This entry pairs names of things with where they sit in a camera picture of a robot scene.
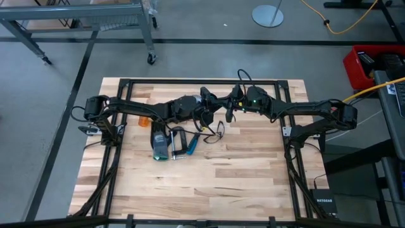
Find black device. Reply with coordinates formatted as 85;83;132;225
356;51;377;77
378;53;405;80

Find black Netgear switch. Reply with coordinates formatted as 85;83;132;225
309;188;339;215

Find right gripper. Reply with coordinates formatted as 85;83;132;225
225;84;252;124

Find black C-clamp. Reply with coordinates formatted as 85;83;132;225
168;125;189;161

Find grey wood-topped workbench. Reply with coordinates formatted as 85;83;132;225
0;0;159;67

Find yellow hanging cable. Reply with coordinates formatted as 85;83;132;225
342;77;405;104

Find blue-handled screwdriver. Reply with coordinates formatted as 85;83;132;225
185;126;206;156

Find clear plastic wrap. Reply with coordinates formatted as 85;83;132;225
140;0;159;16

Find large red plastic crate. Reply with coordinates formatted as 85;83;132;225
342;44;405;92

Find black stand foot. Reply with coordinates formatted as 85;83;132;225
323;0;405;44

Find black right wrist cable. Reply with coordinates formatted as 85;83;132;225
236;68;254;89

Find clear safety glasses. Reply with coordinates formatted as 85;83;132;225
202;120;226;145

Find grey clamp bracket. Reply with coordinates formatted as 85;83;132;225
77;122;104;137

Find black keyboard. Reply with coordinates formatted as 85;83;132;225
395;81;405;118

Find yellow extension cord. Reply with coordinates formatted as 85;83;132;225
299;0;380;35

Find black aluminium table frame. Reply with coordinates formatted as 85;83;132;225
68;77;337;228

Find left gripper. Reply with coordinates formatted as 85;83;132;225
200;87;231;127

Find grey desk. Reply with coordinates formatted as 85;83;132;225
374;70;405;224

